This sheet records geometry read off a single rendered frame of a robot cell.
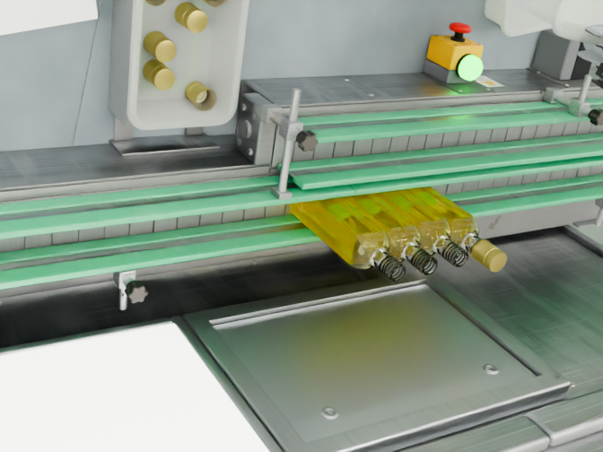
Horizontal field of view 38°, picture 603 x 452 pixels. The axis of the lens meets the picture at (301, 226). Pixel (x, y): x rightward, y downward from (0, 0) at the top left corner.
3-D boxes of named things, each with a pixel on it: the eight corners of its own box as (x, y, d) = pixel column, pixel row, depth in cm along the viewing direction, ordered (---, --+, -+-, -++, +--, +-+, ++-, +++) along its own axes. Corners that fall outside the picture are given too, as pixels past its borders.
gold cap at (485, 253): (473, 240, 134) (492, 255, 130) (490, 236, 135) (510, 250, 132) (468, 261, 135) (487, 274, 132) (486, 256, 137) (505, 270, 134)
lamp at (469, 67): (452, 78, 156) (463, 83, 154) (458, 53, 154) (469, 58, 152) (472, 77, 159) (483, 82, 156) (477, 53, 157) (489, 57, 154)
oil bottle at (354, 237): (287, 212, 144) (360, 277, 128) (292, 180, 141) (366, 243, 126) (317, 208, 147) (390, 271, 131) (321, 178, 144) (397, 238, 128)
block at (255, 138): (231, 149, 140) (251, 167, 135) (238, 92, 136) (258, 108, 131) (250, 147, 142) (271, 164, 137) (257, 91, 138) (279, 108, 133)
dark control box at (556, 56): (528, 66, 176) (559, 81, 170) (539, 28, 172) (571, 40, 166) (557, 65, 180) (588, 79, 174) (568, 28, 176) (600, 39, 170)
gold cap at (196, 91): (205, 85, 133) (193, 75, 136) (191, 103, 133) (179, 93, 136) (221, 97, 135) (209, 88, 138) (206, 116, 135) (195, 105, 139)
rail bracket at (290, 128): (250, 178, 136) (290, 213, 127) (264, 73, 129) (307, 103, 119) (267, 176, 138) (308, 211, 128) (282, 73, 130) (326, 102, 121)
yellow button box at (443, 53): (421, 71, 162) (446, 84, 156) (429, 31, 158) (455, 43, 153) (450, 70, 165) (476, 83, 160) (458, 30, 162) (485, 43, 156)
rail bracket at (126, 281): (91, 282, 131) (122, 331, 121) (92, 242, 128) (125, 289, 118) (117, 278, 133) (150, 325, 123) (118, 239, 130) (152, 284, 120)
